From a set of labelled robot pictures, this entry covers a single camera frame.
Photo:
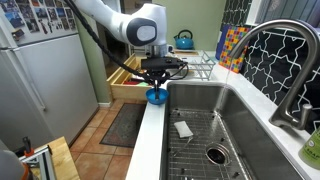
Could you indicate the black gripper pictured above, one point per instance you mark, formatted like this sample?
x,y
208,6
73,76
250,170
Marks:
x,y
158,74

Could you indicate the big silver spoon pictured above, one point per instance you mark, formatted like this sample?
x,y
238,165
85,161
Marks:
x,y
157,95

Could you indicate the blue plastic bowl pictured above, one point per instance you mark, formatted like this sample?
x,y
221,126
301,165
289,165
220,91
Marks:
x,y
163,98

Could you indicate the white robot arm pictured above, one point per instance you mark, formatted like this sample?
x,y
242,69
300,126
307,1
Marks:
x,y
100,13

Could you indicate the small silver spoon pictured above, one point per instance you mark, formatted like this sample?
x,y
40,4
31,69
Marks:
x,y
186,142

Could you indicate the round sink drain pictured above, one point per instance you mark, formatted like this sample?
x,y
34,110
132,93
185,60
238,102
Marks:
x,y
217,155

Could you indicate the stainless steel sink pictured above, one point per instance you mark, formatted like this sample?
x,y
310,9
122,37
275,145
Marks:
x,y
260,140

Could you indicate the green sponge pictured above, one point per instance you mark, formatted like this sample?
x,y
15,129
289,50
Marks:
x,y
142,84

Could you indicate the red cloth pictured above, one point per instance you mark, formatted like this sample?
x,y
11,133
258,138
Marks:
x,y
130,82

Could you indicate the open wooden drawer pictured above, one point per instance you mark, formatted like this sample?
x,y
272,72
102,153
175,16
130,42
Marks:
x,y
125,91

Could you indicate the wooden cutting board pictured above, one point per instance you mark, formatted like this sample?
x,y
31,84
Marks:
x,y
188,52

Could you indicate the metal dish rack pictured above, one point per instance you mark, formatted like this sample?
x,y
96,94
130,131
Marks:
x,y
200,65

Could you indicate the teal kettle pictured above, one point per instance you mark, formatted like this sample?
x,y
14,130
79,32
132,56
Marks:
x,y
185,41

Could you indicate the white sponge cloth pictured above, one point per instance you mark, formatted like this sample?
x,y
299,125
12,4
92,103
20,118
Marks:
x,y
183,129

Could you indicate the patterned floor rug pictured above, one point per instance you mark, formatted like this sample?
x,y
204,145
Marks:
x,y
123,126

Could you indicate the blue cutting board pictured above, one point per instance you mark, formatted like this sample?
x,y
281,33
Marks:
x,y
220,40

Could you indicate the colourful checkered cutting board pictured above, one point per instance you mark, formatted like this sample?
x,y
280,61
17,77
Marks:
x,y
233,50

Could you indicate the white refrigerator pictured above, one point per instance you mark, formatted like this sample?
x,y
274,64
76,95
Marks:
x,y
50,83

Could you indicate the light wooden table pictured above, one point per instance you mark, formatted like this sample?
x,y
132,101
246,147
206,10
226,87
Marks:
x,y
63,160

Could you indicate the curved steel faucet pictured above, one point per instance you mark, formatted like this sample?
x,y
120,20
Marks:
x,y
283,25

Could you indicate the orange black clamp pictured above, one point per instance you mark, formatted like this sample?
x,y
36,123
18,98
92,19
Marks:
x,y
27,146

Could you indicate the kitchen window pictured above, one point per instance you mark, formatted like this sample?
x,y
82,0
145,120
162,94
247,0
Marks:
x,y
290,10

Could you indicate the green soap bottle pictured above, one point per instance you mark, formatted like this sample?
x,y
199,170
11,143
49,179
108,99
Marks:
x,y
311,150

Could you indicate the grey rounded cover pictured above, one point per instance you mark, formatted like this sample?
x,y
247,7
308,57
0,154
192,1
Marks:
x,y
10,166

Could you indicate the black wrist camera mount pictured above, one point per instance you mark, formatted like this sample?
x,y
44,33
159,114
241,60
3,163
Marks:
x,y
163,63

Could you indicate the aluminium extrusion frame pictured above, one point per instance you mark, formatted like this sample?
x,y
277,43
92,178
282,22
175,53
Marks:
x,y
45,160

